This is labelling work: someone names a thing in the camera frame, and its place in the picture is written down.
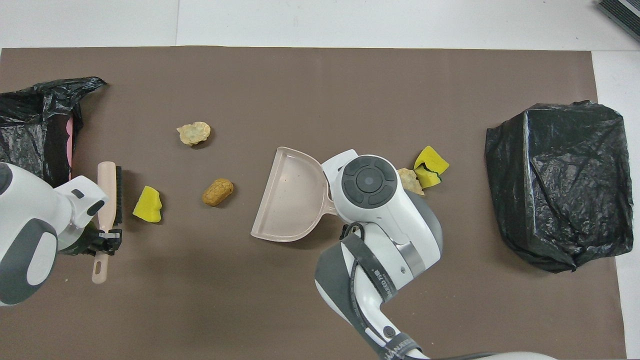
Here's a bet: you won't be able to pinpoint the yellow sponge piece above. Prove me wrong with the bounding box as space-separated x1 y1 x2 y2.
132 185 163 224

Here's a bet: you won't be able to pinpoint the brown sponge lump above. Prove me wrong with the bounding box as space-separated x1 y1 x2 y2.
202 178 235 207

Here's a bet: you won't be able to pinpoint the grey ribbed device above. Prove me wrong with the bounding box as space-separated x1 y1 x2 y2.
597 0 640 43

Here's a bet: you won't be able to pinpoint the beige sponge chunk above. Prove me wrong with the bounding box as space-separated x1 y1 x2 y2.
176 121 212 147
397 167 426 197

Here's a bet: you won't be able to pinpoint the beige plastic dustpan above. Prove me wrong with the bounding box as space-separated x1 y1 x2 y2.
250 146 337 243

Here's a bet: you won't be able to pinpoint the beige hand brush black bristles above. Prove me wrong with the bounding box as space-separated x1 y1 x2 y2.
91 160 124 285

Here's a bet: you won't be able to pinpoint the flat bin black bag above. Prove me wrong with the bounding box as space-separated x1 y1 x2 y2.
484 100 635 274

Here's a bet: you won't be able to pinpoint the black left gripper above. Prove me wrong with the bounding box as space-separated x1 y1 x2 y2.
69 226 123 257

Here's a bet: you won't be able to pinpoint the pink bin black bag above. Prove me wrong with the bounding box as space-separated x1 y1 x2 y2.
0 76 107 191

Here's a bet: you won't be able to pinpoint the brown table mat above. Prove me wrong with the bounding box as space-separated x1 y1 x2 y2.
0 46 628 360

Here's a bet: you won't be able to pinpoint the yellow green scouring sponge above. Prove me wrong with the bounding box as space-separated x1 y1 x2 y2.
413 145 450 190

